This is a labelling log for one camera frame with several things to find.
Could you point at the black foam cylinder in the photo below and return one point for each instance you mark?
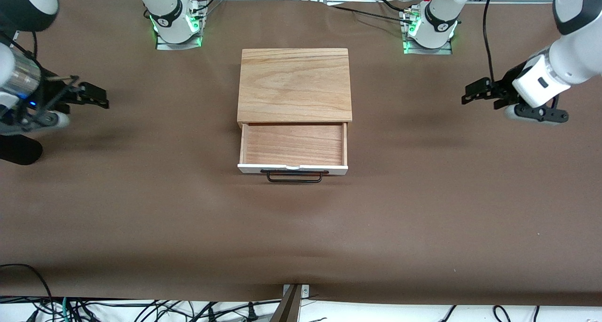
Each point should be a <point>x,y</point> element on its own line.
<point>19,153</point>

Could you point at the white-fronted wooden drawer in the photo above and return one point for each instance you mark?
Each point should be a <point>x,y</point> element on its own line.
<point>294,143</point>

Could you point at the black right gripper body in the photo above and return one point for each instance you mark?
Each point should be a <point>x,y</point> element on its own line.
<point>55,92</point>

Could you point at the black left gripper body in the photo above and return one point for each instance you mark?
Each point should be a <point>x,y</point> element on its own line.
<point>506,81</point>

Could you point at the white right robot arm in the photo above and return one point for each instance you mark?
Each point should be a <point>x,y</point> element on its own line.
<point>169,11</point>

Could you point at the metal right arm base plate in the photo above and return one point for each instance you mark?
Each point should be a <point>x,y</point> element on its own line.
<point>203,34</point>

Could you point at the wooden drawer cabinet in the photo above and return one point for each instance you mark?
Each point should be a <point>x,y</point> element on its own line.
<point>295,84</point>

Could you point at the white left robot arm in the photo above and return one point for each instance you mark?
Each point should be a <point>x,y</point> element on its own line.
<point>569,58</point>

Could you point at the brown paper table cover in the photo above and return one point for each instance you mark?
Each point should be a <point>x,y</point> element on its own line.
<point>301,237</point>

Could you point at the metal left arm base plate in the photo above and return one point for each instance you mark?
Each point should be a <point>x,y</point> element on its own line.
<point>447,51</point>

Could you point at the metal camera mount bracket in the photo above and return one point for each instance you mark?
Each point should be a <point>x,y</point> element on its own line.
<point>294,301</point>

